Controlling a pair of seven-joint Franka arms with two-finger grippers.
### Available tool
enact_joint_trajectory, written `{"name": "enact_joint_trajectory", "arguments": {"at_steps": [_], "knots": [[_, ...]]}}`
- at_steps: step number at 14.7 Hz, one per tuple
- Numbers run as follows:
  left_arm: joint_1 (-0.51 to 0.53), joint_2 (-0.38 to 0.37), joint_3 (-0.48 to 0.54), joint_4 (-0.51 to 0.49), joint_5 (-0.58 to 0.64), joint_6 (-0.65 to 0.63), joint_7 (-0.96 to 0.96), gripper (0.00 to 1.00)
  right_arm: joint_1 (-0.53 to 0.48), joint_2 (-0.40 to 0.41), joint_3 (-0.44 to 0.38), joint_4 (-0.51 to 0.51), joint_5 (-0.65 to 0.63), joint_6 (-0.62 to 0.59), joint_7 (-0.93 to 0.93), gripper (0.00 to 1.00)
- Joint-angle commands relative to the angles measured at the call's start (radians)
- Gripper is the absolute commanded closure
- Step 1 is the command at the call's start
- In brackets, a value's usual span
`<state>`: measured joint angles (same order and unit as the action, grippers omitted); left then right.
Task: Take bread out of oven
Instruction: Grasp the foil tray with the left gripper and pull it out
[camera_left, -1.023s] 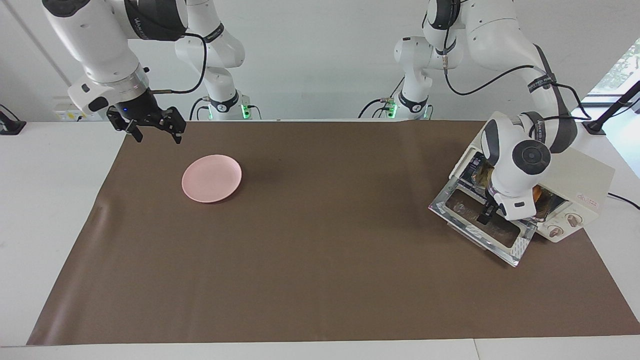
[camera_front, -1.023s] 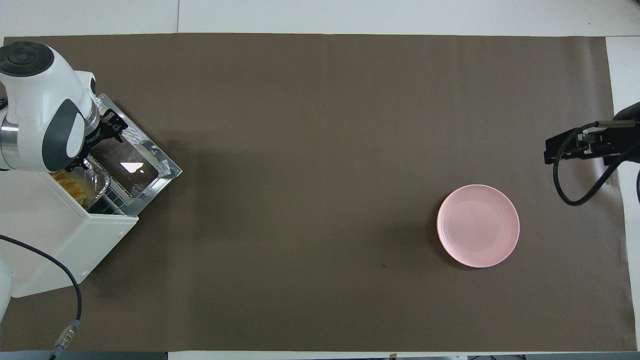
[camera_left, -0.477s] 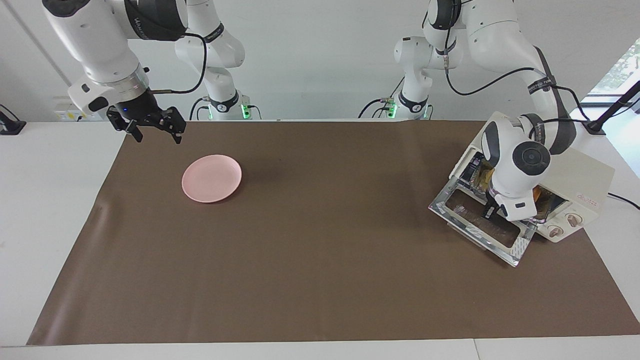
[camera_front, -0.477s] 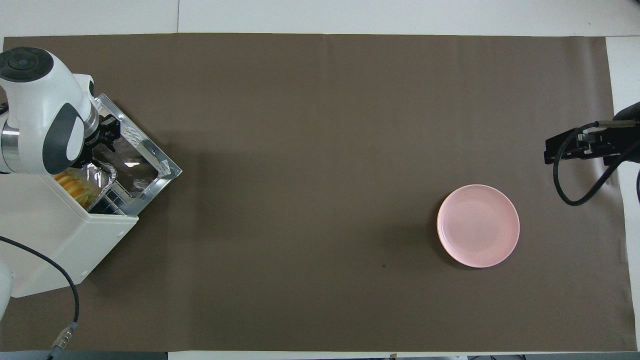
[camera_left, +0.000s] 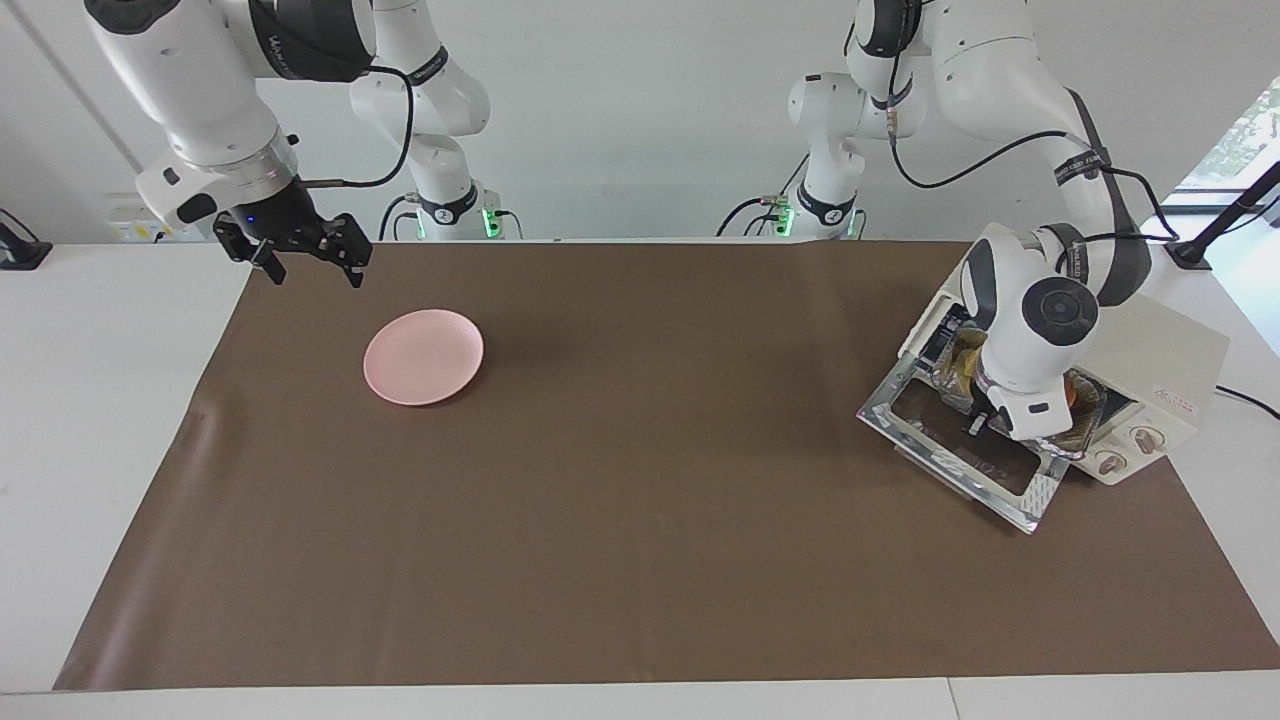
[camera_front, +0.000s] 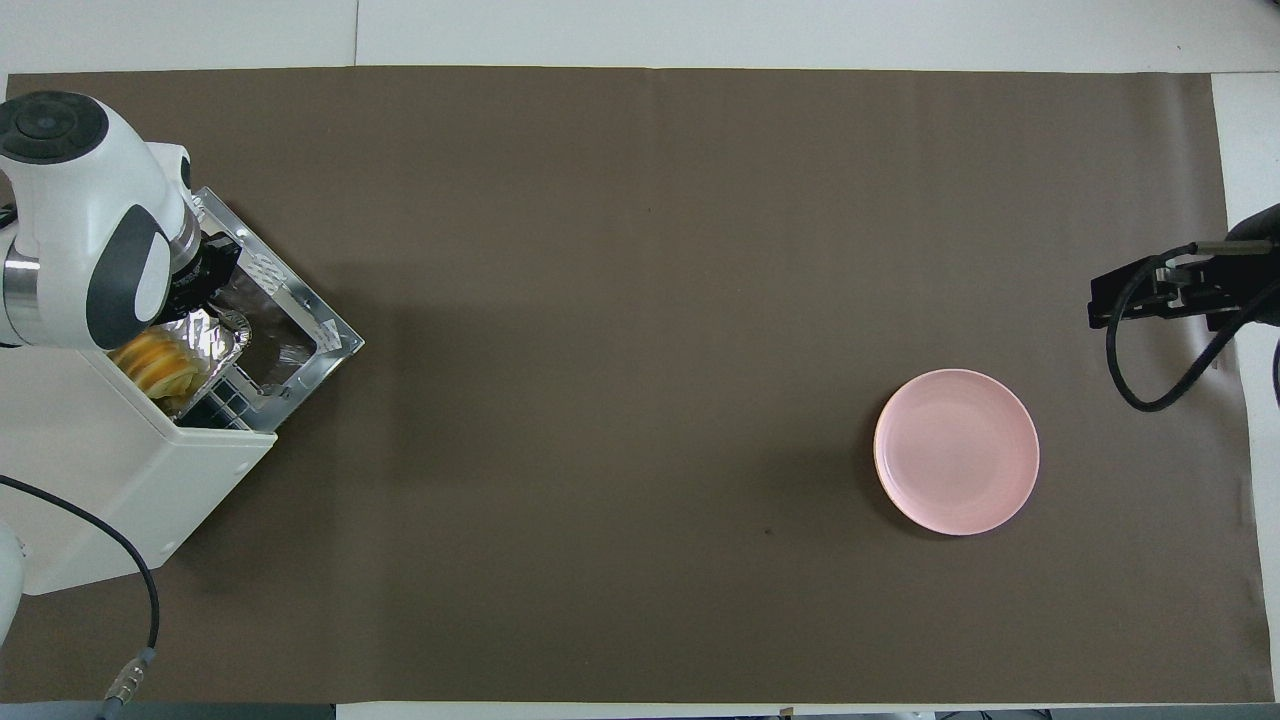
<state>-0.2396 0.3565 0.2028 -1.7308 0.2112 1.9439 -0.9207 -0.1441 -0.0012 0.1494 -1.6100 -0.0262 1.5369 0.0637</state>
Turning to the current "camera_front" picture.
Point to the glass oven door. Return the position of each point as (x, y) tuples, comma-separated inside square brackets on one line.
[(290, 320)]

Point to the brown table mat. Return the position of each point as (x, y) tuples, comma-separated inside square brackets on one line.
[(640, 350)]

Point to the sliced golden bread loaf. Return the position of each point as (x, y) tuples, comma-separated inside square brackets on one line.
[(160, 362)]

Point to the aluminium foil tray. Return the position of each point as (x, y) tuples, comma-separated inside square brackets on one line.
[(215, 335)]

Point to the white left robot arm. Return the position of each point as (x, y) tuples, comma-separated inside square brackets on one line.
[(70, 200)]

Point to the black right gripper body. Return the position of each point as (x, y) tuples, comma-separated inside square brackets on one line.
[(1255, 270)]

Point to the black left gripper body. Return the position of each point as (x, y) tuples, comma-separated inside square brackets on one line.
[(205, 270)]

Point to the cream toaster oven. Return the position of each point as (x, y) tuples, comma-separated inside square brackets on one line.
[(110, 480)]

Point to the pink round plate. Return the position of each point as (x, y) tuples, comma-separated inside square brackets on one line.
[(957, 452)]

